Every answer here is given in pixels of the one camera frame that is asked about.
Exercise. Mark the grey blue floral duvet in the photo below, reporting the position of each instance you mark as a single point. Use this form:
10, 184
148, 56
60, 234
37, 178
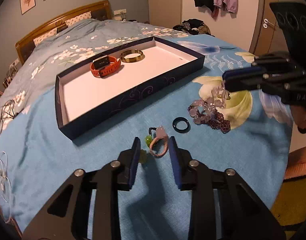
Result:
55, 54

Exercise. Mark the floral pillow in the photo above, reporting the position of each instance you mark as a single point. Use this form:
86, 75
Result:
42, 37
78, 18

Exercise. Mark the dark blue shallow box tray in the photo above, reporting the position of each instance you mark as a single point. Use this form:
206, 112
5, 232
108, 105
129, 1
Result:
83, 101

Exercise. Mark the pink knit right sleeve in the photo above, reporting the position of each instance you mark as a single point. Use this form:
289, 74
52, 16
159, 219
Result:
296, 166

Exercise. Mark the tortoiseshell gold bangle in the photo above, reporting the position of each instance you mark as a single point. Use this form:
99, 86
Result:
132, 56

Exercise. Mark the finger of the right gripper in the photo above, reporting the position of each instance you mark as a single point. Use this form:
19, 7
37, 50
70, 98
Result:
236, 84
242, 73

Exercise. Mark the pink flower framed picture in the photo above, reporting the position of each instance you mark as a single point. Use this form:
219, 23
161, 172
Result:
26, 5

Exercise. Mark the light blue floral blanket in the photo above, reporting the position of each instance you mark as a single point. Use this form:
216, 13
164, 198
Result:
41, 157

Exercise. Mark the pile of dark clothes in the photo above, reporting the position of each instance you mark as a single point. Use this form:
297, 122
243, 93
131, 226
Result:
193, 27

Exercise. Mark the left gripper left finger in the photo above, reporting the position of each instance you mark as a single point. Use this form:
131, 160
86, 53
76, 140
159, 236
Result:
65, 215

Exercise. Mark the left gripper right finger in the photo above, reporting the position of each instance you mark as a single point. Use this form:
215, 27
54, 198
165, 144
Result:
223, 205

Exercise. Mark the green stone black cord charm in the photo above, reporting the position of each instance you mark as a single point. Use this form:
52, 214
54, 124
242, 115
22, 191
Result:
149, 138

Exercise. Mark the silver door handle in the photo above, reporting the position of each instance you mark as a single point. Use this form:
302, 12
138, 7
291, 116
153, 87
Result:
267, 23

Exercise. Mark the person right hand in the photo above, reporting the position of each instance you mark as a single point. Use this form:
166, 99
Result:
299, 117

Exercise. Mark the left floral pillow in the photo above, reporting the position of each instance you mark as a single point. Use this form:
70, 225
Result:
42, 37

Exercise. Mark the white wall socket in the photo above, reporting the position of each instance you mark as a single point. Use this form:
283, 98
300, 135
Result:
120, 12

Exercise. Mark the orange smart watch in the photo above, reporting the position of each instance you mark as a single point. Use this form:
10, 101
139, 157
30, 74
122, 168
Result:
104, 66

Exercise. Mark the wooden bed headboard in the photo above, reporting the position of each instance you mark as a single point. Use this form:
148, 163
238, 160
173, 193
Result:
99, 11

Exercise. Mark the right floral pillow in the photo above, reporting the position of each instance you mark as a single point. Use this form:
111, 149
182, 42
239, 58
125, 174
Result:
78, 18

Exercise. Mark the black ring bangle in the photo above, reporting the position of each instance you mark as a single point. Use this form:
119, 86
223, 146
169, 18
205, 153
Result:
181, 125

